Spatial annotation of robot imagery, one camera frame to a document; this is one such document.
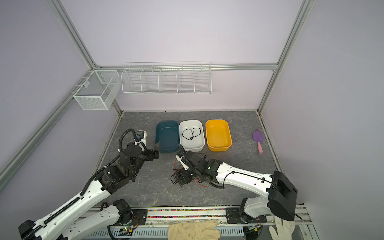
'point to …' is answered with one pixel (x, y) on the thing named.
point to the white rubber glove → (284, 230)
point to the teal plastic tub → (167, 133)
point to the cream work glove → (196, 230)
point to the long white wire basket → (180, 78)
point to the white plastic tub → (192, 135)
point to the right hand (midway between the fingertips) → (181, 175)
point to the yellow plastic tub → (218, 134)
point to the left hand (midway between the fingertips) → (150, 143)
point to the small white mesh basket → (98, 90)
